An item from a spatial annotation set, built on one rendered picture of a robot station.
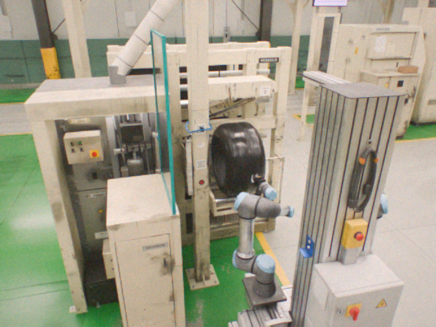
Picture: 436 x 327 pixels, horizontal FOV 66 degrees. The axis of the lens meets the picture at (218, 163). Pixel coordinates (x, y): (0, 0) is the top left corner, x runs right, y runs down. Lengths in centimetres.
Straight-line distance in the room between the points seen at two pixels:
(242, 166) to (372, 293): 127
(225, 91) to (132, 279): 156
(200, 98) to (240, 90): 47
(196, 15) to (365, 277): 180
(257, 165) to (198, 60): 87
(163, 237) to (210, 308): 126
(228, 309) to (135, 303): 105
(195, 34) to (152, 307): 179
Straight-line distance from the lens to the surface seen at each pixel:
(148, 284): 223
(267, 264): 213
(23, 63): 1206
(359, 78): 700
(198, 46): 240
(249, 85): 284
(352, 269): 177
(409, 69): 706
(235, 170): 251
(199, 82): 244
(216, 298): 321
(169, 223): 198
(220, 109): 296
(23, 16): 1194
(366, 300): 173
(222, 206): 276
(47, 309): 344
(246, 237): 206
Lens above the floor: 235
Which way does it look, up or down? 25 degrees down
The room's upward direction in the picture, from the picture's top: straight up
